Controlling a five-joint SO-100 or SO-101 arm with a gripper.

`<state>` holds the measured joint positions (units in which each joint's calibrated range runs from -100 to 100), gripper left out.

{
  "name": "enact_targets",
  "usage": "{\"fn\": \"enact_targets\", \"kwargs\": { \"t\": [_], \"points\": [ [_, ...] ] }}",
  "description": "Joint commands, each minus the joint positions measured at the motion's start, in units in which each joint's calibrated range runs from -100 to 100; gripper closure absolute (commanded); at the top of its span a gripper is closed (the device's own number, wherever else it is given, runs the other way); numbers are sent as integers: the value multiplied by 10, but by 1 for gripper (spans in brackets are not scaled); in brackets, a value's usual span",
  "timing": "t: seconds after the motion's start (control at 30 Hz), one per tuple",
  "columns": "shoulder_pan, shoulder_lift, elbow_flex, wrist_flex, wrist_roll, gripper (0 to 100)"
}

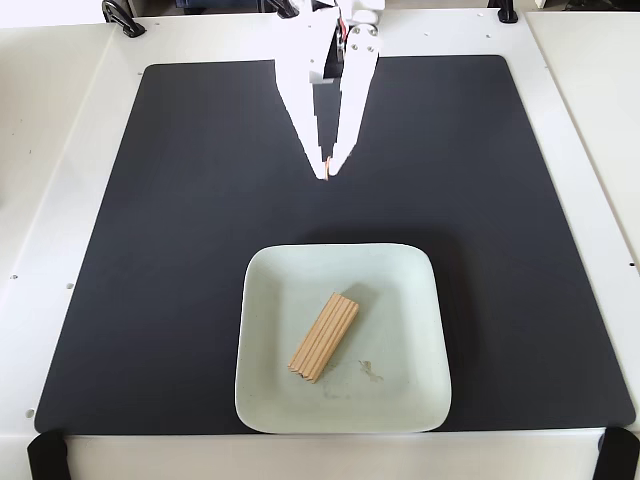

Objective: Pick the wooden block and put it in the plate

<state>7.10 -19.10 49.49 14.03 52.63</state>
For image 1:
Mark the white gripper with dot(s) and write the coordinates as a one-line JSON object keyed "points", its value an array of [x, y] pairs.
{"points": [[302, 60]]}

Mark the ridged wooden block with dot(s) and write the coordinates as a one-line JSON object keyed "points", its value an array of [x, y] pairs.
{"points": [[322, 340]]}

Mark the pale green square plate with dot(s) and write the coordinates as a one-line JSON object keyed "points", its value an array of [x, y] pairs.
{"points": [[400, 325]]}

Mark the black table clamp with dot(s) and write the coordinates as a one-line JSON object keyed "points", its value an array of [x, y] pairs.
{"points": [[122, 17], [506, 11], [282, 7]]}

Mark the dark blue background object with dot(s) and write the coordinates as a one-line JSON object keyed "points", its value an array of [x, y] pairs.
{"points": [[200, 5]]}

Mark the black rubber mat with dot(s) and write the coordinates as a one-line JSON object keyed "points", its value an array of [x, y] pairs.
{"points": [[150, 250]]}

